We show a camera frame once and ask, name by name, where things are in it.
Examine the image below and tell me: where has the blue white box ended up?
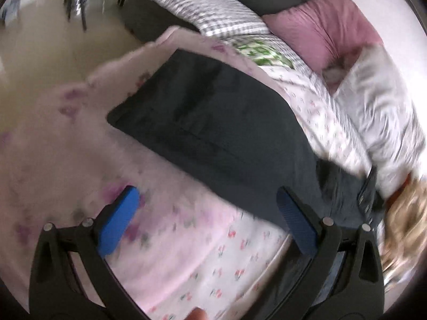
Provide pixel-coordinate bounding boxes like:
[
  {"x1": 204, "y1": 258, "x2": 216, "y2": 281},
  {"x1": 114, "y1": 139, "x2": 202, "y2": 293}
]
[{"x1": 1, "y1": 0, "x2": 23, "y2": 25}]

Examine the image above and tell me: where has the pink floral blanket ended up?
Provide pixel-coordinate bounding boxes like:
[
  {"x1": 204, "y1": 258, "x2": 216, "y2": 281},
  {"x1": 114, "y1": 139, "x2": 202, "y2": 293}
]
[{"x1": 0, "y1": 27, "x2": 287, "y2": 320}]

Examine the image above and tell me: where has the tan plush robe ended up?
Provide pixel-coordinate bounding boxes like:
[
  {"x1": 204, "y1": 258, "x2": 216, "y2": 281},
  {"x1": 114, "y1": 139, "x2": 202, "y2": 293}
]
[{"x1": 378, "y1": 173, "x2": 427, "y2": 289}]

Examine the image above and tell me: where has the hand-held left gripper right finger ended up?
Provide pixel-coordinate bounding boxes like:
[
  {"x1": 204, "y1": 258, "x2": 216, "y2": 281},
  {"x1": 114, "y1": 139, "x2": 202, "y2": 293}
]
[{"x1": 263, "y1": 186, "x2": 386, "y2": 320}]

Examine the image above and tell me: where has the pink pillow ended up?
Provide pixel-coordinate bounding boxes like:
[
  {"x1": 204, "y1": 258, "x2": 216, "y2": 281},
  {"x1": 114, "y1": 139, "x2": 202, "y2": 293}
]
[{"x1": 262, "y1": 0, "x2": 384, "y2": 94}]

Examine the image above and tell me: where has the green leaf print cushion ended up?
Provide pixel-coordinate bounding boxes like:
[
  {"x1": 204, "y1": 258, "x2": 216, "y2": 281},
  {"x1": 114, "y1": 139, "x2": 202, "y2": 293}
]
[{"x1": 234, "y1": 37, "x2": 296, "y2": 70}]

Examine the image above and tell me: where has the person's left hand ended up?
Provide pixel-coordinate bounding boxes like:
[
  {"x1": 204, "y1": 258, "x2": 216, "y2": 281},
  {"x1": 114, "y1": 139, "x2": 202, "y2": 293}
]
[{"x1": 184, "y1": 307, "x2": 210, "y2": 320}]

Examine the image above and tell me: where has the cherry print bed quilt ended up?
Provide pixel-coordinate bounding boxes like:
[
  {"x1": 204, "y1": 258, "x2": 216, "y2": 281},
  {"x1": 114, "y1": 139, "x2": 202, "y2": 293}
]
[{"x1": 147, "y1": 35, "x2": 377, "y2": 320}]

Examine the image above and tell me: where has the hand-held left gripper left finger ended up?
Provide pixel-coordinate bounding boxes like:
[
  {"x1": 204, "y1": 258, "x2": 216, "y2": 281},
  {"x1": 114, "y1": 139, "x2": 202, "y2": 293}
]
[{"x1": 28, "y1": 185, "x2": 151, "y2": 320}]

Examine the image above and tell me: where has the grey gingham pillow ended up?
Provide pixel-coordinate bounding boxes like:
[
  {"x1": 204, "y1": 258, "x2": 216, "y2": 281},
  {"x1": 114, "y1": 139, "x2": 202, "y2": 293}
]
[{"x1": 135, "y1": 0, "x2": 271, "y2": 38}]

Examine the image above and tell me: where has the black jacket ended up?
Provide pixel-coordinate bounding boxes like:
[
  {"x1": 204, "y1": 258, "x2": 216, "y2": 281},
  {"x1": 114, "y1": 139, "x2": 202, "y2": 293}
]
[{"x1": 107, "y1": 49, "x2": 384, "y2": 237}]

